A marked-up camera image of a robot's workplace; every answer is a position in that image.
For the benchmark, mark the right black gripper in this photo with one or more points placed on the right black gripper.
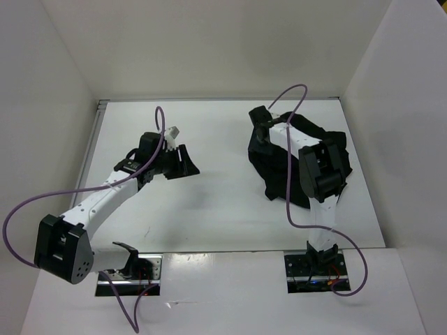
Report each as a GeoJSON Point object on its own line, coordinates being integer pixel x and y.
{"type": "Point", "coordinates": [256, 128]}

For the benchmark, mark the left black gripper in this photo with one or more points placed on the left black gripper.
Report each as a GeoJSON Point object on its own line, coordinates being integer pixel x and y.
{"type": "Point", "coordinates": [184, 168]}

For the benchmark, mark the black pleated skirt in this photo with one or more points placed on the black pleated skirt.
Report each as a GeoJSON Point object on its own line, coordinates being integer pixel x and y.
{"type": "Point", "coordinates": [270, 161]}

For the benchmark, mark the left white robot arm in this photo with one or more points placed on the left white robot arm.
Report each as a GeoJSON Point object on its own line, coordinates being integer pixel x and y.
{"type": "Point", "coordinates": [63, 246]}

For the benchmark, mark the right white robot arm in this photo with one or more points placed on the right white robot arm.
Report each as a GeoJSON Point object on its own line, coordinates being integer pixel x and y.
{"type": "Point", "coordinates": [304, 165]}

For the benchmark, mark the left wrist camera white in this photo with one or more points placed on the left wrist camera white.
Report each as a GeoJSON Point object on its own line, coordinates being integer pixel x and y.
{"type": "Point", "coordinates": [170, 135]}

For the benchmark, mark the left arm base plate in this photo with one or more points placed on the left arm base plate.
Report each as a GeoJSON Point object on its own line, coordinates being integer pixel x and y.
{"type": "Point", "coordinates": [144, 277]}

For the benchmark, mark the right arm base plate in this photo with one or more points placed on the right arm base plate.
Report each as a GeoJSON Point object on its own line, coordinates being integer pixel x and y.
{"type": "Point", "coordinates": [302, 278]}

